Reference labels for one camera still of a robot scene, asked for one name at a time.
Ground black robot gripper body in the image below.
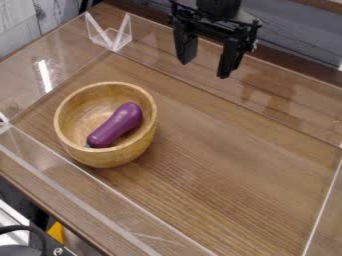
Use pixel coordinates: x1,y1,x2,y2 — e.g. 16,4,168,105
170,0,262,40

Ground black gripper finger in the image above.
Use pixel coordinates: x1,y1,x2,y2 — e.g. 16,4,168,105
216,36,246,79
174,20,198,65

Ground purple toy eggplant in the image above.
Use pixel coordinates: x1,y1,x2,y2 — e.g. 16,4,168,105
85,102,143,148

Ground brown wooden bowl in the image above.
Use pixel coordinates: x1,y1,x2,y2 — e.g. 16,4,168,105
53,82,158,168

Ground black and yellow equipment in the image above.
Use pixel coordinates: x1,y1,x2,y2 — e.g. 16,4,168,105
0,199,80,256

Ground clear acrylic corner bracket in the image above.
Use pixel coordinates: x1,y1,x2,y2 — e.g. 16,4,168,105
84,13,132,52

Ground clear acrylic tray wall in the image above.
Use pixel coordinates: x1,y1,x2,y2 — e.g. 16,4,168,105
0,120,215,256

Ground black cable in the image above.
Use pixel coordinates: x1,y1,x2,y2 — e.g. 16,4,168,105
0,224,48,249

